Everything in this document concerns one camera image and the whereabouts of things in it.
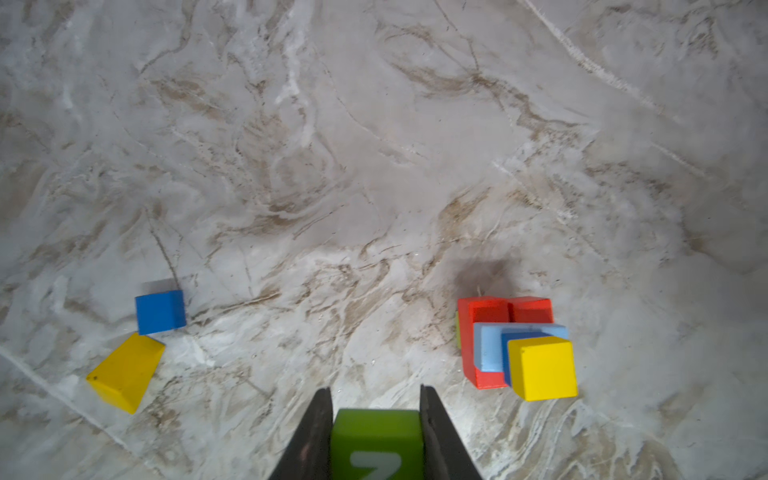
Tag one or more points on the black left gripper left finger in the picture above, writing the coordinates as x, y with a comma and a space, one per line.
307, 455

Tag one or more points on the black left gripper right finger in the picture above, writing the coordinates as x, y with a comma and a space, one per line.
445, 455

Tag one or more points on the green letter cube block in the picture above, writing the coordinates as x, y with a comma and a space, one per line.
377, 444

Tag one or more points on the light blue rectangular block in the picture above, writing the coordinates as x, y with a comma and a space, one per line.
487, 341

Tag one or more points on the yellow small cube block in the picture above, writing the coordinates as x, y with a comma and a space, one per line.
543, 369

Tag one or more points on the red rectangular block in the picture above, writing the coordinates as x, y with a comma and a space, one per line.
472, 311
530, 310

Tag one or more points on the dark blue cube block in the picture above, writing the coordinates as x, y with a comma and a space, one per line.
160, 312

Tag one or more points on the dark blue cube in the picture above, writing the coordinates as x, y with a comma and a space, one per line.
506, 338

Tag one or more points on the yellow arch block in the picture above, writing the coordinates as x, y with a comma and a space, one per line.
122, 378

